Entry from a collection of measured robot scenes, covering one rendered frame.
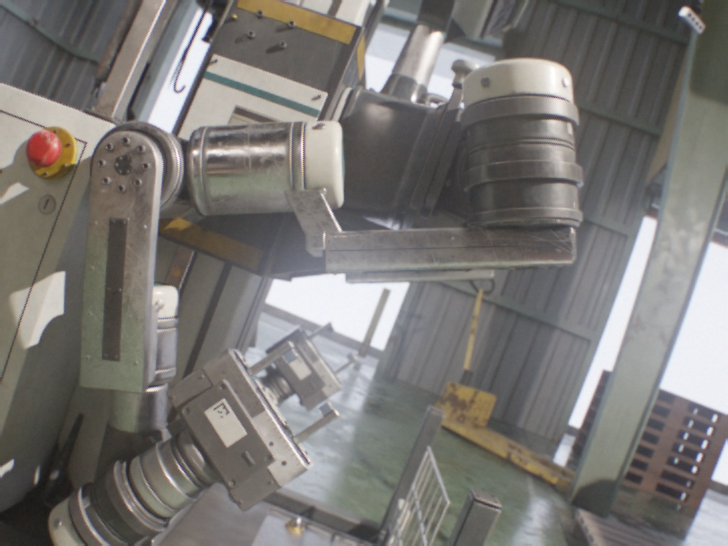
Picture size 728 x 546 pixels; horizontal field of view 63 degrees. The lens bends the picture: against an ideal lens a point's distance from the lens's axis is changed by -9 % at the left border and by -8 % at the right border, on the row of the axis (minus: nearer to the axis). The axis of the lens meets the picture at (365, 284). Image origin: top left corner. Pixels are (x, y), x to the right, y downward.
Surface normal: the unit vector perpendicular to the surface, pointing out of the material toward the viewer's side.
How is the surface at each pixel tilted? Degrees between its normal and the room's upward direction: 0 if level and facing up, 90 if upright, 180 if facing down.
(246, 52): 90
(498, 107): 101
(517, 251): 90
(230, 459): 85
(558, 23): 90
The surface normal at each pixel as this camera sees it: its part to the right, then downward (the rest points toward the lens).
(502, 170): -0.51, 0.00
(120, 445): 0.07, 0.03
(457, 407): 0.62, 0.23
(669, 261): -0.18, -0.09
